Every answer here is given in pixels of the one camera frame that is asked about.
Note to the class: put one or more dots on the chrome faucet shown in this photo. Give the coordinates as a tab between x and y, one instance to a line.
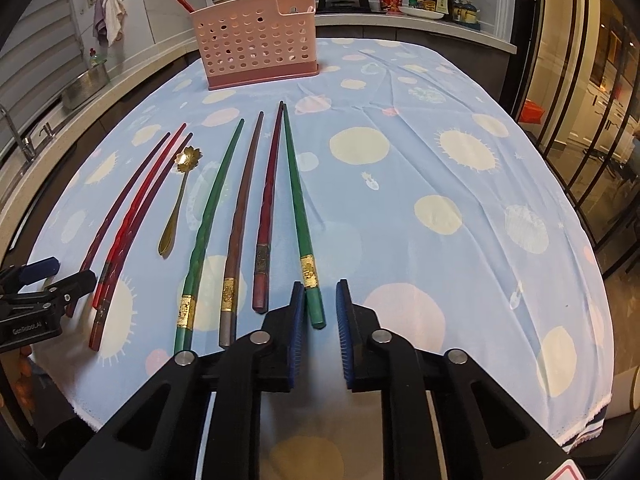
15	132

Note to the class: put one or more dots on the green dish soap bottle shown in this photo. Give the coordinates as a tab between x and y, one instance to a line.
93	58

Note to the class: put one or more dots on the green chopstick gold band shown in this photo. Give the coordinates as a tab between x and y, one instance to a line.
309	272
186	312

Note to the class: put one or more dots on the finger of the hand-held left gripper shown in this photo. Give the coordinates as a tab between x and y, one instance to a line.
75	285
40	266

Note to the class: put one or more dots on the small seasoning jars tray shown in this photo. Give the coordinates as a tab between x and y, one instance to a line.
467	12

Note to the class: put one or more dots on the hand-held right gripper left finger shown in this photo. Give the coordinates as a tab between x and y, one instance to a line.
298	320

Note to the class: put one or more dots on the dark red chopstick gold band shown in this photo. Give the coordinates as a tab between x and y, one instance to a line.
262	280

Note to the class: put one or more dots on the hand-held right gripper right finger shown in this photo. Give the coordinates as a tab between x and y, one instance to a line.
345	330

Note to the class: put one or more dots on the black gas stove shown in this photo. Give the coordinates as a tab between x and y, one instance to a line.
345	5

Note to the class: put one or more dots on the blue dotted tablecloth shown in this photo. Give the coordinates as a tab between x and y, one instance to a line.
400	210

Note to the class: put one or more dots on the glass sliding door black frame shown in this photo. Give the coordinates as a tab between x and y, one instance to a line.
575	110

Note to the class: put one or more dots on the white plate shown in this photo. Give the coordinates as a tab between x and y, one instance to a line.
422	13

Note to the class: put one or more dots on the window blinds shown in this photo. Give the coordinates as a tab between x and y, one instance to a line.
30	60

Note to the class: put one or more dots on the brown chopstick gold band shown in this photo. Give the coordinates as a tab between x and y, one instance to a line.
228	292

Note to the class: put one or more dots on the white hanging towel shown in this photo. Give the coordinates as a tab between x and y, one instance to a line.
114	12

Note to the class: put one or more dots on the purple hanging towel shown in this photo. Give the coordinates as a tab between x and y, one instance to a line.
100	22

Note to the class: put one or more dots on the pink perforated utensil holder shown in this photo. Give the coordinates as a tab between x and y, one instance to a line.
250	45

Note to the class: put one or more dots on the gold flower spoon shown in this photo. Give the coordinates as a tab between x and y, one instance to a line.
187	159

